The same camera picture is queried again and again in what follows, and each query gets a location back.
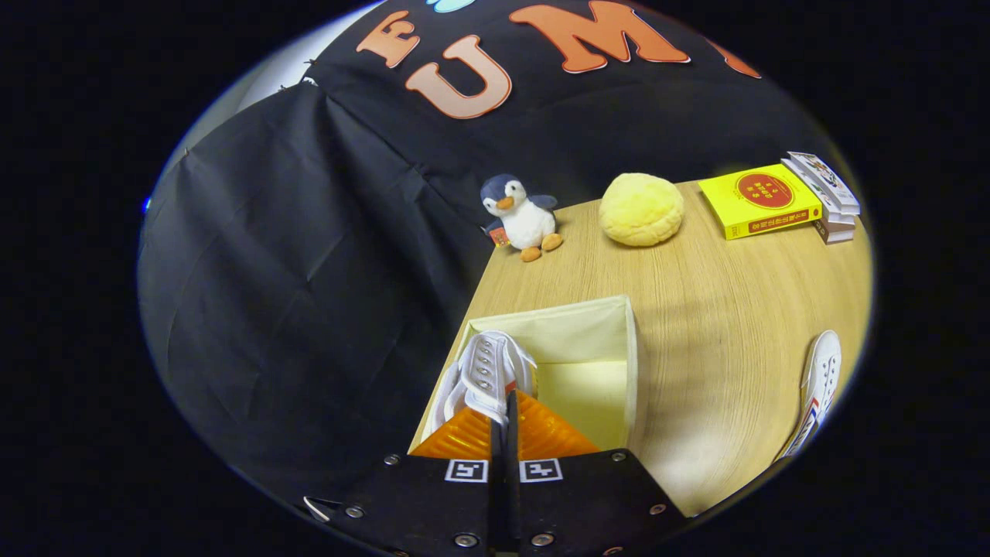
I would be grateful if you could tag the yellow plush bun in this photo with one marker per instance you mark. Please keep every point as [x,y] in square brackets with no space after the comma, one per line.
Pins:
[642,209]

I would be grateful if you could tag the white canvas shoe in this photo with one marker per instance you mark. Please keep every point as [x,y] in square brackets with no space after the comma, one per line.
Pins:
[821,379]
[483,371]

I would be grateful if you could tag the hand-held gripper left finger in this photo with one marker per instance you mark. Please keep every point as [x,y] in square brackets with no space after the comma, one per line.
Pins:
[418,503]

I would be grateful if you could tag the white book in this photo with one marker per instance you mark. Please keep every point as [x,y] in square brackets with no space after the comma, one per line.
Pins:
[839,216]
[835,234]

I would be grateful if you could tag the yellow book red label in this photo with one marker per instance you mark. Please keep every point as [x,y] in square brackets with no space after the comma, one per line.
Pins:
[762,197]

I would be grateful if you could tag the beige fabric storage box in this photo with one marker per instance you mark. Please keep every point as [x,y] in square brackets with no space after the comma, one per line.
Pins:
[588,394]

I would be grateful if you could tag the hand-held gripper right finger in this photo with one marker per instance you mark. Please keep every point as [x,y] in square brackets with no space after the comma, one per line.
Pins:
[588,503]

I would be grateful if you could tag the penguin plush toy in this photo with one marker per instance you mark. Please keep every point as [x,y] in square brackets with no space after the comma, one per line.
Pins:
[526,220]

